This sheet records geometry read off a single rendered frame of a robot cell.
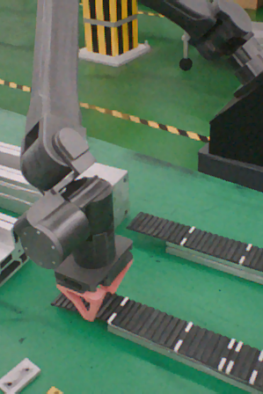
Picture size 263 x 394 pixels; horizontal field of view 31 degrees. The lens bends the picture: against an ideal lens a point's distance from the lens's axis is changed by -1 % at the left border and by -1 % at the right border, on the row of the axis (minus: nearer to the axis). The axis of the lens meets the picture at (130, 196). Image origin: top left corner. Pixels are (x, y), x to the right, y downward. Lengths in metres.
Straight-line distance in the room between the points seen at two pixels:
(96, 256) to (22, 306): 0.20
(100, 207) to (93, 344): 0.22
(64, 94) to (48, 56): 0.06
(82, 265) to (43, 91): 0.23
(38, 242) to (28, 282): 0.27
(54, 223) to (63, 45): 0.27
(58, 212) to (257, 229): 0.45
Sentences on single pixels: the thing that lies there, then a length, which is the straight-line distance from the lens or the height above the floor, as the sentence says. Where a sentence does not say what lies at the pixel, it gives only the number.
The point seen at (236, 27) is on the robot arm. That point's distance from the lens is 1.03.
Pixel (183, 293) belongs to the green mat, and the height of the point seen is 0.78.
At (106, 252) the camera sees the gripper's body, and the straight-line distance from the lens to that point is 0.62.
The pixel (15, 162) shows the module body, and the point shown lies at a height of 0.84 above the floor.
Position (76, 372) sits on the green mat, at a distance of 0.68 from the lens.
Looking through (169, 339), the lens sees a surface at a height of 0.81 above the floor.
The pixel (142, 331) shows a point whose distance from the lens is 0.67.
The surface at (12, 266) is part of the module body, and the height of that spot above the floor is 0.78.
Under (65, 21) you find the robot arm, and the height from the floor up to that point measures 1.15.
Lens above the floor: 1.33
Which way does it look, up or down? 35 degrees down
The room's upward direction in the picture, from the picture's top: 3 degrees counter-clockwise
